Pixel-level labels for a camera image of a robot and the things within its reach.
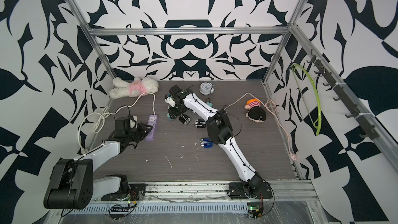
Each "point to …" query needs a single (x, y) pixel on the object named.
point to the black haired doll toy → (255, 112)
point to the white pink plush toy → (123, 89)
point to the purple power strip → (152, 120)
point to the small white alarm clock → (206, 88)
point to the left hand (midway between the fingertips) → (151, 124)
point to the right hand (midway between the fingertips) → (174, 111)
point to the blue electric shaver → (207, 142)
